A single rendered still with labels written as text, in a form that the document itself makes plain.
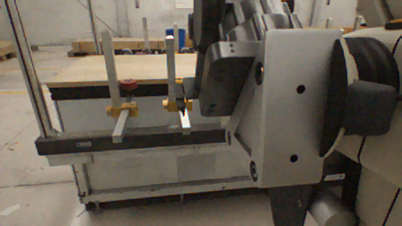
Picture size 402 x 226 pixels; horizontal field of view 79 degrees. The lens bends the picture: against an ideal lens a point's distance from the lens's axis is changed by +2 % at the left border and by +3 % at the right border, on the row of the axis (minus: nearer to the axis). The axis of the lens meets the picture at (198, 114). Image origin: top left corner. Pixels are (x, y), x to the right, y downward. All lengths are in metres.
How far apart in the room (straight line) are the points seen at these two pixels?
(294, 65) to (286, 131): 0.04
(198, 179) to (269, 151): 1.51
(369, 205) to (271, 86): 0.23
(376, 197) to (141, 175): 1.42
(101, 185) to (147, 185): 0.28
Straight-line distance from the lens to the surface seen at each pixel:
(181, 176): 1.63
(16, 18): 1.16
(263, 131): 0.17
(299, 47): 0.17
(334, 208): 0.36
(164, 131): 1.16
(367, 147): 0.26
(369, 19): 0.31
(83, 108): 1.41
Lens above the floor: 1.24
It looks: 24 degrees down
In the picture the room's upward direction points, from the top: straight up
